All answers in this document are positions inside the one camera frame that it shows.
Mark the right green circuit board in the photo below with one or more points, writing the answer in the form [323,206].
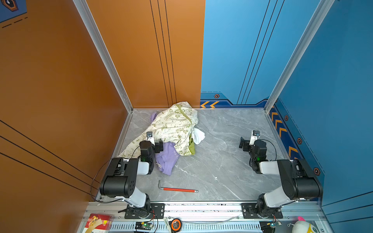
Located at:
[274,224]

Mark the green circuit board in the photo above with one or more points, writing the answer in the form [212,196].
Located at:
[274,224]
[143,227]

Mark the white plush toy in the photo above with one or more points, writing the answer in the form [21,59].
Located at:
[302,226]

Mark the white cloth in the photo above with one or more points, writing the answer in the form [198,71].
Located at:
[198,136]

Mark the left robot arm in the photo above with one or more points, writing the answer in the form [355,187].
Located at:
[119,180]

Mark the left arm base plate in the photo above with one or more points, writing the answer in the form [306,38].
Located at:
[146,212]

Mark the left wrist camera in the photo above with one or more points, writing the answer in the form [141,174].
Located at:
[150,137]

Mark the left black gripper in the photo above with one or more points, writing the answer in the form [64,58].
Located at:
[156,147]

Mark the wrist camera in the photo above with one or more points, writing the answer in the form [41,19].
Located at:
[255,136]
[150,137]

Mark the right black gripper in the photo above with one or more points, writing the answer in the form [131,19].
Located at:
[246,144]

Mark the cream green printed cloth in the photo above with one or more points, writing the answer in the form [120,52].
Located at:
[175,125]

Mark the red box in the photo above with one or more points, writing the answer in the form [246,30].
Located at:
[98,223]

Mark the red handled hex key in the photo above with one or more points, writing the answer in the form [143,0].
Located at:
[175,189]

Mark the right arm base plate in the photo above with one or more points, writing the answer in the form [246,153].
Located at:
[251,211]

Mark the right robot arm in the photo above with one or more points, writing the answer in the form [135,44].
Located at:
[298,181]

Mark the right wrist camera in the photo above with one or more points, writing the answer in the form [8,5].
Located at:
[255,136]

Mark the left green circuit board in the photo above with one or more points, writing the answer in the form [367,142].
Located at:
[143,227]

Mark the purple cloth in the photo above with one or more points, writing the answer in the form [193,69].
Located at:
[167,158]

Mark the aluminium front rail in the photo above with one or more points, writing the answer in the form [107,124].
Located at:
[207,211]

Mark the white vented cable duct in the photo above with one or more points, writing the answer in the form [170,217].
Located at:
[226,227]

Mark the orange black tape measure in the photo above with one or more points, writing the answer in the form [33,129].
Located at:
[176,225]

